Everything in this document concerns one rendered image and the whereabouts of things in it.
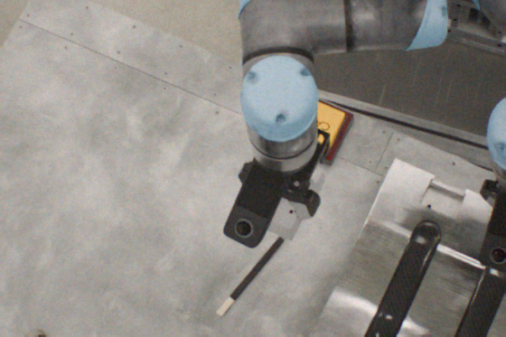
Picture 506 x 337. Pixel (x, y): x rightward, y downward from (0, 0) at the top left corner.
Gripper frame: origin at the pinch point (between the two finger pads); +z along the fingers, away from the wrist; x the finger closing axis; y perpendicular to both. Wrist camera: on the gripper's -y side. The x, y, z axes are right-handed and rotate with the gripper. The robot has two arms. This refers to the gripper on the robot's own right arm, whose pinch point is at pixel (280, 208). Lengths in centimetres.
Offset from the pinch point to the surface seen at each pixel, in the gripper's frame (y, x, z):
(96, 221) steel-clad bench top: -9.2, 25.3, 15.1
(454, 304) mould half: -0.9, -25.5, 6.6
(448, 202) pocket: 12.4, -19.2, 8.8
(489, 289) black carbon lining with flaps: 3.1, -29.0, 6.9
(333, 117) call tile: 18.0, 0.6, 11.4
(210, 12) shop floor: 60, 49, 95
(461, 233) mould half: 8.3, -22.5, 6.1
